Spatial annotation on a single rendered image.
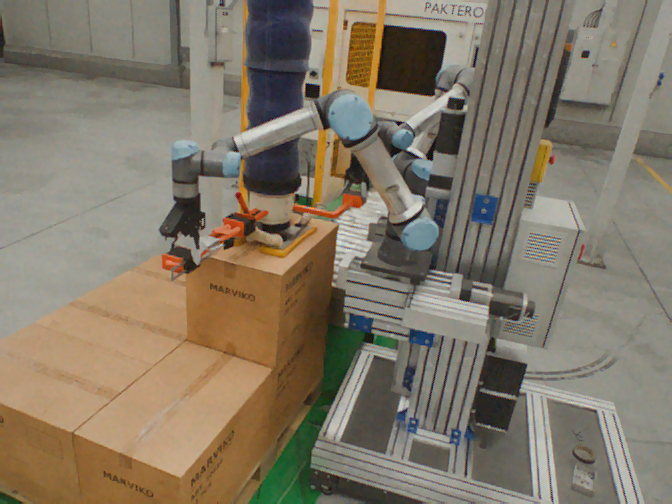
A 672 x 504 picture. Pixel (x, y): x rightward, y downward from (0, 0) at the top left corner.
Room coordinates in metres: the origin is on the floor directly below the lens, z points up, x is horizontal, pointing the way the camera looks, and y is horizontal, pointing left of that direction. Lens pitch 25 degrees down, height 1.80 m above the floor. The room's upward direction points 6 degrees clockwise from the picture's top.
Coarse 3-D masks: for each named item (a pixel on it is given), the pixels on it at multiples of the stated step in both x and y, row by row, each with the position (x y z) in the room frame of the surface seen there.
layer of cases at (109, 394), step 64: (64, 320) 1.88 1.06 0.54; (128, 320) 1.93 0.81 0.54; (320, 320) 2.16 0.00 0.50; (0, 384) 1.45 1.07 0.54; (64, 384) 1.49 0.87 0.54; (128, 384) 1.52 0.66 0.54; (192, 384) 1.56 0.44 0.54; (256, 384) 1.59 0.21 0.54; (0, 448) 1.38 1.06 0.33; (64, 448) 1.28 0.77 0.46; (128, 448) 1.23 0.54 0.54; (192, 448) 1.25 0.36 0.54; (256, 448) 1.59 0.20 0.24
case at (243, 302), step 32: (320, 224) 2.23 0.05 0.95; (224, 256) 1.81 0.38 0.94; (256, 256) 1.83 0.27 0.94; (288, 256) 1.86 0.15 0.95; (320, 256) 2.07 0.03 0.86; (192, 288) 1.82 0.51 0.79; (224, 288) 1.77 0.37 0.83; (256, 288) 1.73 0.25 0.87; (288, 288) 1.77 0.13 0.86; (320, 288) 2.11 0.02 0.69; (192, 320) 1.82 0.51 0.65; (224, 320) 1.77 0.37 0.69; (256, 320) 1.73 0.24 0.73; (288, 320) 1.79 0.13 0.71; (256, 352) 1.73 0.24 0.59
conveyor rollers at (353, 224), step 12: (372, 192) 4.10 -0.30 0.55; (372, 204) 3.80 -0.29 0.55; (384, 204) 3.85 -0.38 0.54; (348, 216) 3.48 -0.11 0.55; (360, 216) 3.54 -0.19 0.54; (372, 216) 3.53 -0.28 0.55; (348, 228) 3.28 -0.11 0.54; (360, 228) 3.34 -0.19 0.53; (348, 240) 3.08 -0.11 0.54; (360, 240) 3.08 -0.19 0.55; (336, 252) 2.85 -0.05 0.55; (360, 252) 2.89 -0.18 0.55; (336, 264) 2.72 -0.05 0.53; (336, 276) 2.55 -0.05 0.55
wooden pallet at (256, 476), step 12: (312, 396) 2.15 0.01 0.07; (300, 408) 2.11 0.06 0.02; (288, 420) 1.88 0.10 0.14; (300, 420) 2.02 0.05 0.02; (288, 432) 1.93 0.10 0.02; (276, 444) 1.76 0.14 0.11; (264, 456) 1.66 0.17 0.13; (276, 456) 1.78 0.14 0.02; (264, 468) 1.67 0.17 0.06; (252, 480) 1.63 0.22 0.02; (12, 492) 1.38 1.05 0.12; (240, 492) 1.48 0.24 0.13; (252, 492) 1.58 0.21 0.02
